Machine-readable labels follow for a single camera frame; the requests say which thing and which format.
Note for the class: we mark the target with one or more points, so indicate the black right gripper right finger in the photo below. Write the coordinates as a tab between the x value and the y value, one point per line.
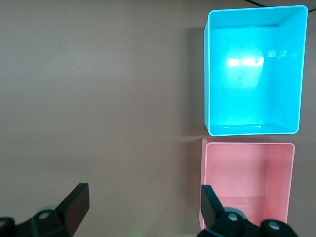
212	212

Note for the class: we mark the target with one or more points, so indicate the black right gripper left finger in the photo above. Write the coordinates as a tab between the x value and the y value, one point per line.
71	209

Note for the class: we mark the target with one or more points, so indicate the pink plastic bin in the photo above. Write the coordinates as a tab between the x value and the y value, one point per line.
247	172

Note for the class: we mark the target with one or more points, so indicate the blue plastic bin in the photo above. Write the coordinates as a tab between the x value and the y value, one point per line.
247	79

